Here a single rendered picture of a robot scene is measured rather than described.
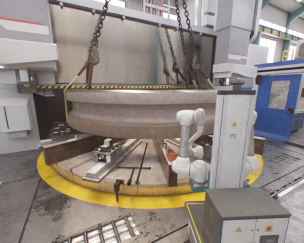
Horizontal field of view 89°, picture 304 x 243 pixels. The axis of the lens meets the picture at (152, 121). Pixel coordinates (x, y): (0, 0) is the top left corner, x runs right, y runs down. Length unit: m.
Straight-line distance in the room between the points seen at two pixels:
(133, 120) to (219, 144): 1.84
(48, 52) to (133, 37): 3.22
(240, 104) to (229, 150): 0.47
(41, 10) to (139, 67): 3.14
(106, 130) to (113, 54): 3.19
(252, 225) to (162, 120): 2.07
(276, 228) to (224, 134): 0.83
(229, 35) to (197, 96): 3.97
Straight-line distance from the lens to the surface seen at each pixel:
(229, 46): 6.68
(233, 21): 6.90
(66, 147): 3.76
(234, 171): 1.87
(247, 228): 1.65
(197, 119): 1.78
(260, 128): 7.47
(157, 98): 2.83
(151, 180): 2.72
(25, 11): 4.26
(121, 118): 3.13
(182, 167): 1.86
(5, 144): 5.98
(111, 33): 5.88
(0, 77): 4.73
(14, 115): 5.33
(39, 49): 3.64
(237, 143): 1.75
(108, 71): 5.61
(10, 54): 3.70
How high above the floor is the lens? 1.80
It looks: 12 degrees down
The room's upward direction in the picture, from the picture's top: straight up
